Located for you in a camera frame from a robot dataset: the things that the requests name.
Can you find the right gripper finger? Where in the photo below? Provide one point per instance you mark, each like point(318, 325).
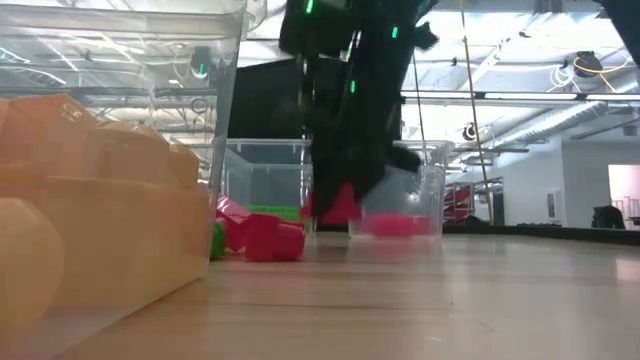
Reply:
point(374, 182)
point(325, 192)

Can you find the green toy building block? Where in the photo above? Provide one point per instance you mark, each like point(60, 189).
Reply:
point(272, 212)
point(218, 241)

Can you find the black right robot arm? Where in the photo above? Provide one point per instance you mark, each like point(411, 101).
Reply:
point(360, 25)

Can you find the clear plastic bin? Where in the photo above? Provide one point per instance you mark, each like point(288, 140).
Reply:
point(430, 200)
point(125, 25)
point(265, 150)

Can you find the red storage rack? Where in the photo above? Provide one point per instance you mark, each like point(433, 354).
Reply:
point(457, 196)

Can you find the black office chair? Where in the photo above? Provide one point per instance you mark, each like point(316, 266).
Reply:
point(607, 217)

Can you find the grey wall box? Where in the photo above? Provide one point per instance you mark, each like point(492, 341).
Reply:
point(553, 204)

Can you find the black aluminium table frame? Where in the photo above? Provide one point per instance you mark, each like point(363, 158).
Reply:
point(550, 232)

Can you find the silver ventilation duct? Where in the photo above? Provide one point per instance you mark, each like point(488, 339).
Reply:
point(555, 121)

